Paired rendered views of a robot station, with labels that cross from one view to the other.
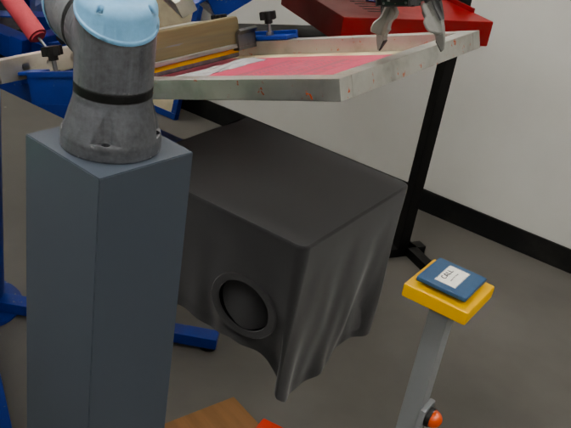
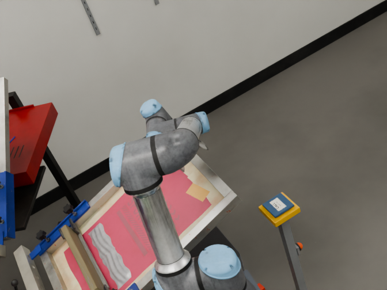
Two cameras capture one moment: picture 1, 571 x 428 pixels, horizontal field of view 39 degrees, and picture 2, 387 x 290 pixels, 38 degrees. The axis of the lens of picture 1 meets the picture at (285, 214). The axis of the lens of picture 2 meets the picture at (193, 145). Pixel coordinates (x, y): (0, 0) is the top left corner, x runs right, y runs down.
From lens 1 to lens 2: 1.51 m
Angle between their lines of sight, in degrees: 40
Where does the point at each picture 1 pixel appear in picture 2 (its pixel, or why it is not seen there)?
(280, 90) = (216, 221)
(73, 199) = not seen: outside the picture
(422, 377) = (291, 240)
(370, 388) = not seen: hidden behind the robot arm
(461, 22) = (47, 116)
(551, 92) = (64, 98)
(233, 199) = not seen: hidden behind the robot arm
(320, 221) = (217, 242)
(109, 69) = (241, 278)
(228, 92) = (193, 244)
